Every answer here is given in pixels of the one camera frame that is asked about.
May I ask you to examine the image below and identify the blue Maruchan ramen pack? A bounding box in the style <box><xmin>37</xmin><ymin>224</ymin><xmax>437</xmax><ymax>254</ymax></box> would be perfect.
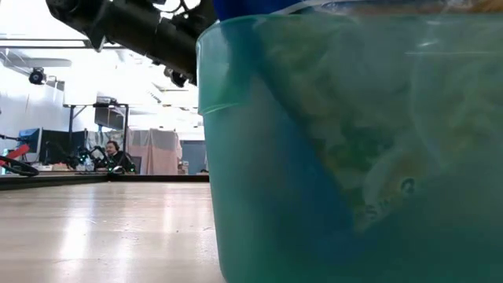
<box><xmin>213</xmin><ymin>0</ymin><xmax>503</xmax><ymax>21</ymax></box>

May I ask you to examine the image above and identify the pale hanging curtain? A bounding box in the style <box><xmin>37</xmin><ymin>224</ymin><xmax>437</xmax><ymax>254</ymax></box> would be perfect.
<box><xmin>125</xmin><ymin>127</ymin><xmax>183</xmax><ymax>176</ymax></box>

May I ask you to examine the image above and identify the black metal table frame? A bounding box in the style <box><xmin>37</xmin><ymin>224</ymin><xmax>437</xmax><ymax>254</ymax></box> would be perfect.
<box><xmin>0</xmin><ymin>174</ymin><xmax>211</xmax><ymax>192</ymax></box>

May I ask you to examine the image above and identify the green plastic container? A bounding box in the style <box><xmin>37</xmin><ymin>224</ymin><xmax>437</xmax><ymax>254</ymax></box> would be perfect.
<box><xmin>195</xmin><ymin>13</ymin><xmax>503</xmax><ymax>283</ymax></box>

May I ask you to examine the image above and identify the red object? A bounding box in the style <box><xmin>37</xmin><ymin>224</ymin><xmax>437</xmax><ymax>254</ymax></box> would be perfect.
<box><xmin>0</xmin><ymin>143</ymin><xmax>31</xmax><ymax>167</ymax></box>

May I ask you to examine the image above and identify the white box panel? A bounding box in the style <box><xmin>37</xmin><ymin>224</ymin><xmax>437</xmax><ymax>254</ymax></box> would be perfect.
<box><xmin>62</xmin><ymin>74</ymin><xmax>98</xmax><ymax>107</ymax></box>

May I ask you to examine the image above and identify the ceiling light strip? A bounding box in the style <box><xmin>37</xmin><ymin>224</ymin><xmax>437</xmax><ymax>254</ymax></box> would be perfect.
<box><xmin>0</xmin><ymin>38</ymin><xmax>123</xmax><ymax>50</ymax></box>

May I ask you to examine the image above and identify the black metal stand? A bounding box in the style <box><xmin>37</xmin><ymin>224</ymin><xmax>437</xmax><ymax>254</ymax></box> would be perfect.
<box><xmin>67</xmin><ymin>102</ymin><xmax>130</xmax><ymax>137</ymax></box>

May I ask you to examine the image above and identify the monitor with blue screen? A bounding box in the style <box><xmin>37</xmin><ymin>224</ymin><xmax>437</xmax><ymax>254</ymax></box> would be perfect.
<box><xmin>16</xmin><ymin>127</ymin><xmax>43</xmax><ymax>158</ymax></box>

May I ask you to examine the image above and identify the black ceiling-mounted camera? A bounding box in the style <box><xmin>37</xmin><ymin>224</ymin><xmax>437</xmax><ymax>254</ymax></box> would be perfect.
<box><xmin>28</xmin><ymin>66</ymin><xmax>48</xmax><ymax>86</ymax></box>

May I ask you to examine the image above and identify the dark hanging screen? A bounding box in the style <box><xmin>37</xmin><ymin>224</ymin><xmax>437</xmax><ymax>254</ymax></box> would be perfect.
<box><xmin>94</xmin><ymin>105</ymin><xmax>127</xmax><ymax>131</ymax></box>

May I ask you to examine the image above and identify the black monitor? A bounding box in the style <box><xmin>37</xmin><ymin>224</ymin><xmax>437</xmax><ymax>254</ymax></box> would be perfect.
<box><xmin>39</xmin><ymin>128</ymin><xmax>88</xmax><ymax>165</ymax></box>

